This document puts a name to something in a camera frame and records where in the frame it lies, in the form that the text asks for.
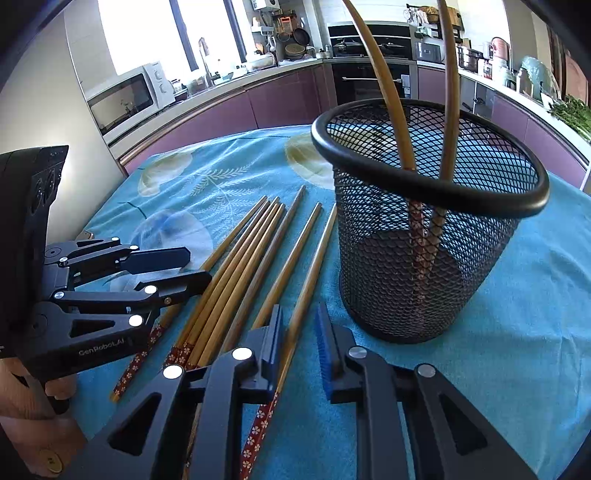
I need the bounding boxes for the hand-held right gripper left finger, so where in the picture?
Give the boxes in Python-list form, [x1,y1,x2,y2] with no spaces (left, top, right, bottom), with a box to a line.
[60,304,283,480]

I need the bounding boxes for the green leafy vegetables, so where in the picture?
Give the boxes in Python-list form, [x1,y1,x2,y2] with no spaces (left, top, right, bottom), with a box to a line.
[549,95,591,139]

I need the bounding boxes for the purple kitchen cabinets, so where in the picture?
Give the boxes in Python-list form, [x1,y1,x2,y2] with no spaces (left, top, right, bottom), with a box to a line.
[108,62,591,190]

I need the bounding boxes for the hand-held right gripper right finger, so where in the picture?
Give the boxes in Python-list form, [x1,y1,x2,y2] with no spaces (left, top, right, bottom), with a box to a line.
[315,302,539,480]

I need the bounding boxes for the bamboo chopstick red floral handle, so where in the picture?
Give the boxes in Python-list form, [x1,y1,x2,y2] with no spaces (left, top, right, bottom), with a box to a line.
[422,0,462,278]
[342,0,435,324]
[238,203,339,469]

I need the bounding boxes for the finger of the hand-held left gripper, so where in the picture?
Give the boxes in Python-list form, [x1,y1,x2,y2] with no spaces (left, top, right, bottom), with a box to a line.
[42,237,191,291]
[25,270,213,385]

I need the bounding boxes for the person's left hand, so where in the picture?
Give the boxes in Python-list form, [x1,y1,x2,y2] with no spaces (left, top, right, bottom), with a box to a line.
[0,357,78,421]

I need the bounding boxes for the silver metal box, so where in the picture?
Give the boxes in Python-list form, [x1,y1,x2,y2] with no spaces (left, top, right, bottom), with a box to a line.
[416,39,446,63]

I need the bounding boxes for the blue floral printed tablecloth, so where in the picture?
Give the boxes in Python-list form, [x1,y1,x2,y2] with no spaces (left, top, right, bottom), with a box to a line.
[69,122,591,480]

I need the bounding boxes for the black wire mesh holder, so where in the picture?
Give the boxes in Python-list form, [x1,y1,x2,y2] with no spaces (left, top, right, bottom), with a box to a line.
[310,98,551,344]

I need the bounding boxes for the chrome kitchen faucet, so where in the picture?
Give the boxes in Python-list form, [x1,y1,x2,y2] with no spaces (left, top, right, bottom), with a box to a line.
[198,37,215,86]

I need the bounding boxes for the stainless steel pot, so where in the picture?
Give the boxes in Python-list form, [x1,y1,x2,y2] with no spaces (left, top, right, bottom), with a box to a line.
[457,45,483,72]

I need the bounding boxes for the bundle of bamboo chopsticks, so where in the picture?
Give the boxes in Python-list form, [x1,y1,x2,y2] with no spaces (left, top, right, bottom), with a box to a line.
[110,185,323,402]

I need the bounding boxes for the black gas stove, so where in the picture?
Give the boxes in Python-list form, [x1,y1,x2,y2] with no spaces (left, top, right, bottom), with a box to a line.
[328,23,414,61]

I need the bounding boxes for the black built-in oven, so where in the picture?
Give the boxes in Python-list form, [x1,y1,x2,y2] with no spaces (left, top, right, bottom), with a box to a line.
[330,62,419,109]

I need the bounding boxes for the kitchen window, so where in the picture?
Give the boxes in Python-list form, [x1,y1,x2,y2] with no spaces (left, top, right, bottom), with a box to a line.
[97,0,250,77]

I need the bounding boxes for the white microwave oven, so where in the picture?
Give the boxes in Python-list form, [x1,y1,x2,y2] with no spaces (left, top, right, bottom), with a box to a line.
[85,62,177,148]

